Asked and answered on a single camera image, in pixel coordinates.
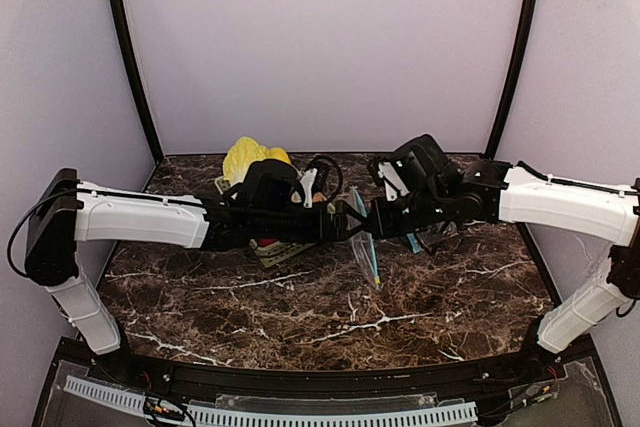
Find clear zip bag blue zipper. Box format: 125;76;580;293
406;233;426;254

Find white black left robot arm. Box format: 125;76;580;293
9;160;367;356

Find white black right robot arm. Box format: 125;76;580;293
368;134;639;354

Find pale green plastic basket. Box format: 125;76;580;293
214;176;327;268

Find red bell pepper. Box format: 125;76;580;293
257;239;277;248

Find yellow lemon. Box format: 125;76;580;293
269;147;291;164

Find yellow napa cabbage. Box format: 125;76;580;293
222;137;271;185

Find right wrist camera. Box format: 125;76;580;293
367;157;409;202

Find black front rail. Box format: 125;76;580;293
76;343;560;400

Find black frame post right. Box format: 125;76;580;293
483;0;537;159

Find black frame post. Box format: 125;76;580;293
109;0;165;165
483;0;537;159

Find black frame post left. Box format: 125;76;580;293
109;0;165;165

